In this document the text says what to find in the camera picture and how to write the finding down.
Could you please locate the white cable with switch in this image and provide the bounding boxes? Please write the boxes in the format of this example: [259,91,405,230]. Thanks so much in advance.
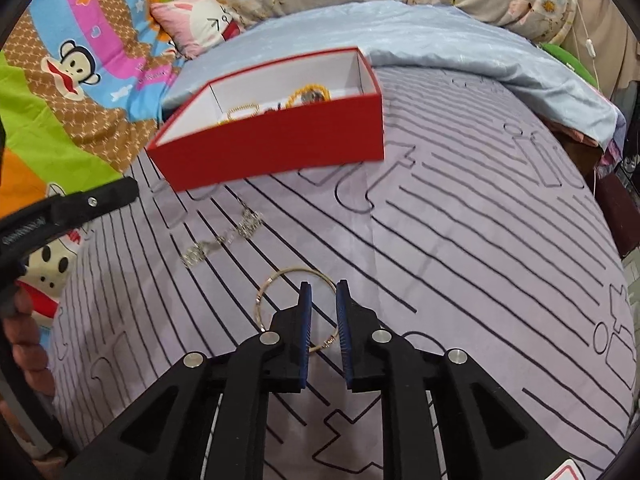
[574,0,601,92]

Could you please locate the dark red chair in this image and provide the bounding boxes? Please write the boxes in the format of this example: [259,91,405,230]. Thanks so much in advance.
[597,175,640,261]

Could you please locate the beige curtain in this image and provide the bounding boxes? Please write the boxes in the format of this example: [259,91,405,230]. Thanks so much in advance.
[570,0,640,106]

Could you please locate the pink cartoon pillow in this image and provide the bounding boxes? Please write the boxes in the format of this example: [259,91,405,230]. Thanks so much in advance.
[150,0,246,61]

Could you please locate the gold bangle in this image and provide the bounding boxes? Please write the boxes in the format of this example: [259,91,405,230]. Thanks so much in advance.
[255,266,342,356]

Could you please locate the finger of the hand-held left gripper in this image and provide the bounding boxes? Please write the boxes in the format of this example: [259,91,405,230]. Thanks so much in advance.
[0,176,141,267]

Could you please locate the colourful monkey printed blanket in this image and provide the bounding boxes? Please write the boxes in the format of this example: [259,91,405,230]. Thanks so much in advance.
[0,0,177,321]

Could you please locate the light blue blanket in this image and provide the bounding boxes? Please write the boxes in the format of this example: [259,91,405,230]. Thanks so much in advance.
[162,0,626,152]

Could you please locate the red cardboard box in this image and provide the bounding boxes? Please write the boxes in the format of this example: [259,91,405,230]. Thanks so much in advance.
[146,46,386,192]

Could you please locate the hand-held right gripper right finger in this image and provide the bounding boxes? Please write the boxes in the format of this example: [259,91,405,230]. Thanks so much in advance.
[335,279,576,480]

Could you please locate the green plastic object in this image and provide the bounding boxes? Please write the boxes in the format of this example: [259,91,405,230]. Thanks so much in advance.
[542,42,597,87]

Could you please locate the opaque yellow bead bracelet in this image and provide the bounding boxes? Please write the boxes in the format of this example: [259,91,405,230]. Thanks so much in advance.
[286,86,332,110]

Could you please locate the gold heart-shaped rhinestone bracelet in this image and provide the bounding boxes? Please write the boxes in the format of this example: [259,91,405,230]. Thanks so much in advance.
[218,103,262,125]

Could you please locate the person's left hand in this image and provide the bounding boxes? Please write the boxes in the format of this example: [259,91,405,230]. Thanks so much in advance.
[10,287,57,401]

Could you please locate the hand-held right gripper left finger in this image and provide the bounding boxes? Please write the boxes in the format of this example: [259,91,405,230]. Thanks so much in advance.
[65,281,315,480]

